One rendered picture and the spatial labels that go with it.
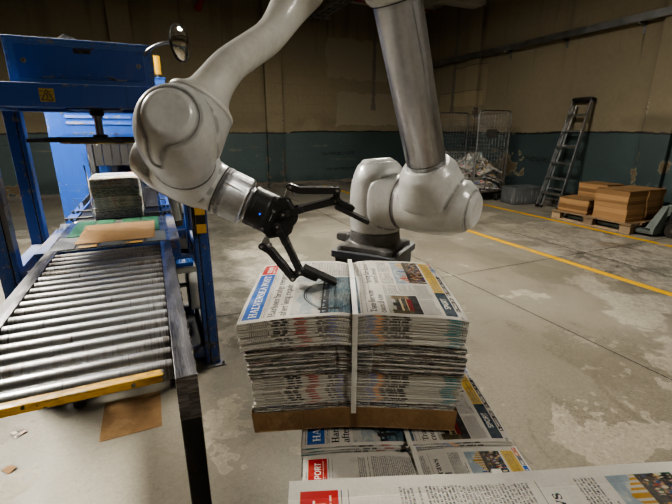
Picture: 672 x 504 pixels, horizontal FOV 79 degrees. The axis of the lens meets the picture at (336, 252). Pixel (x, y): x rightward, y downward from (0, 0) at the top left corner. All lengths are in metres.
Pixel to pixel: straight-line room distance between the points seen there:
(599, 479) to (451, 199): 0.74
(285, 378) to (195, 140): 0.42
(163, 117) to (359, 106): 10.42
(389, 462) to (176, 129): 0.60
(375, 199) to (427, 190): 0.18
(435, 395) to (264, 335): 0.32
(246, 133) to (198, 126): 9.36
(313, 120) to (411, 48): 9.49
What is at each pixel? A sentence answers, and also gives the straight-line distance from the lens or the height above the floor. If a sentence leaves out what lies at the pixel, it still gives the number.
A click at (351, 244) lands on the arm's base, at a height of 1.02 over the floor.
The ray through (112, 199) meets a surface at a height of 0.92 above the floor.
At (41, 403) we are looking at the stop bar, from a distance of 1.08.
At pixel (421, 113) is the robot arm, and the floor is 1.39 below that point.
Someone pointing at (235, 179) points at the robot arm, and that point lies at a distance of 0.74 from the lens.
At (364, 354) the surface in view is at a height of 0.99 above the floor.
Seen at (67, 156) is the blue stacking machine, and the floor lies 1.11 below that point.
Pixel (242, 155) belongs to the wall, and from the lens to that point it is 9.91.
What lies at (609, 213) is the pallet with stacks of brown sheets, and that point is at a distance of 6.84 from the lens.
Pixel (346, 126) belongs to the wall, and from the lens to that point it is 10.75.
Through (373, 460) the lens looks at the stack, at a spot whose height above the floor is 0.83.
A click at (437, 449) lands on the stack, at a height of 0.83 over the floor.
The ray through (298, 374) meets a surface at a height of 0.95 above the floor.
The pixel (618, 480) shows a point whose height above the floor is 1.07.
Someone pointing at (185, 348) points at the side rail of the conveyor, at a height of 0.80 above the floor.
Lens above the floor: 1.35
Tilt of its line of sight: 17 degrees down
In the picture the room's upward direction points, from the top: straight up
